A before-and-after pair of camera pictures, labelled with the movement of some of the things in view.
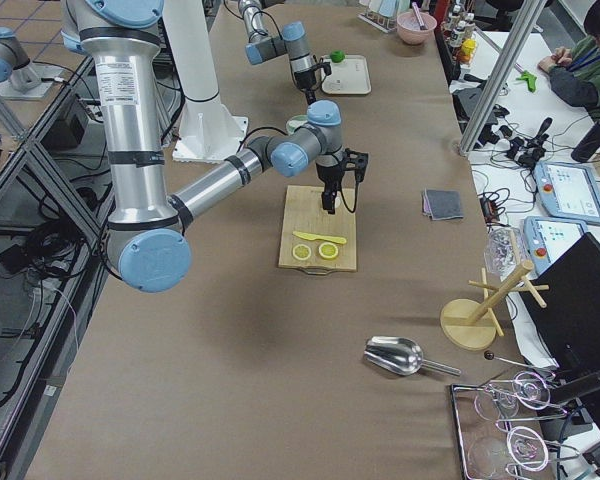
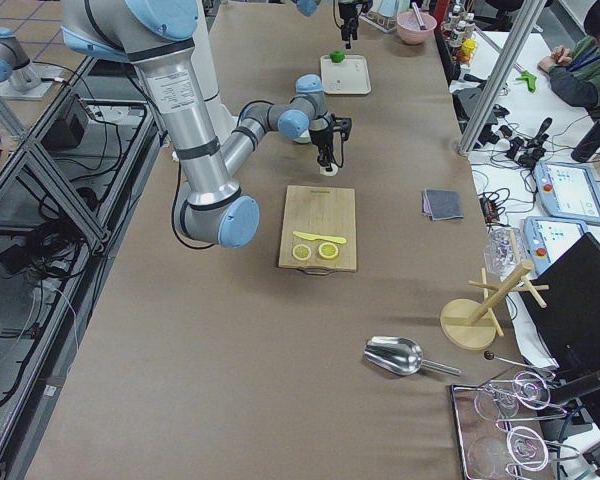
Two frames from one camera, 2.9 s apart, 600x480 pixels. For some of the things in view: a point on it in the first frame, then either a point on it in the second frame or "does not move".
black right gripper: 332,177 to 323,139
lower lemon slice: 301,251 does not move
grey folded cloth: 441,204 does not move
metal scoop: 401,355 does not move
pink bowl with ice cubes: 409,30 does not move
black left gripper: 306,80 to 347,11
